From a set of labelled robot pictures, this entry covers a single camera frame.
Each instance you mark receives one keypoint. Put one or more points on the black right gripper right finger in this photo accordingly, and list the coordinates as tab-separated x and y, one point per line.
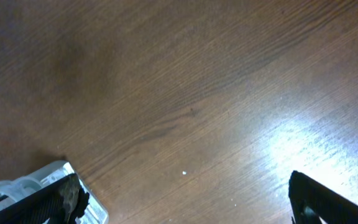
312	202

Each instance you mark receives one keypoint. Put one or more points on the clear plastic container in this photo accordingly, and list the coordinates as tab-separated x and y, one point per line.
95	208

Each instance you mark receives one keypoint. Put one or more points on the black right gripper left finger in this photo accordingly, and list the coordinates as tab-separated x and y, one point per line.
26	201

